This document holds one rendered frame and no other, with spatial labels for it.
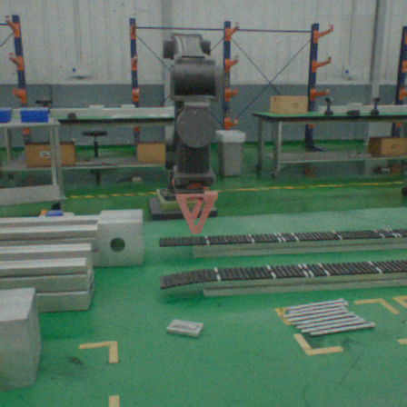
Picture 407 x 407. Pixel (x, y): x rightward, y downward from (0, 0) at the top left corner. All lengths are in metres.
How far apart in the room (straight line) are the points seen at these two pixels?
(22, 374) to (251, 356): 0.30
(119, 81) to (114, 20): 1.00
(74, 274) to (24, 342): 0.21
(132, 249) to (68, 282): 0.21
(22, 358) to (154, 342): 0.19
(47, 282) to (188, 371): 0.29
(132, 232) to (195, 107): 0.37
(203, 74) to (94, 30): 7.76
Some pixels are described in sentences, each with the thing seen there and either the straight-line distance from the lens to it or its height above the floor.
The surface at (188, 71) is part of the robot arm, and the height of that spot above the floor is 1.17.
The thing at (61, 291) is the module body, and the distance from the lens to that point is 0.81.
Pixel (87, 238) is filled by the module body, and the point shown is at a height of 0.84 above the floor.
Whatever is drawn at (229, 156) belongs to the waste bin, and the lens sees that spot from 5.90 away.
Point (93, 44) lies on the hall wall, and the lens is 8.48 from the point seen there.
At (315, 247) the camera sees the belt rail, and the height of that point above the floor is 0.79.
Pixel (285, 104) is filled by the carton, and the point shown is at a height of 0.91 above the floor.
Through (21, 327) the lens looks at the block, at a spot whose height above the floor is 0.86.
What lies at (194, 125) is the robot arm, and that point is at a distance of 0.67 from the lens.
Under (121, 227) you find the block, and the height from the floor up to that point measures 0.86.
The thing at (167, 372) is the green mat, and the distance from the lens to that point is 0.64.
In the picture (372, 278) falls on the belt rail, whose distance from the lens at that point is 0.92.
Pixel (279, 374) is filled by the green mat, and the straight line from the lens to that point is 0.64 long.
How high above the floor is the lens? 1.15
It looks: 15 degrees down
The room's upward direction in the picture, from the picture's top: straight up
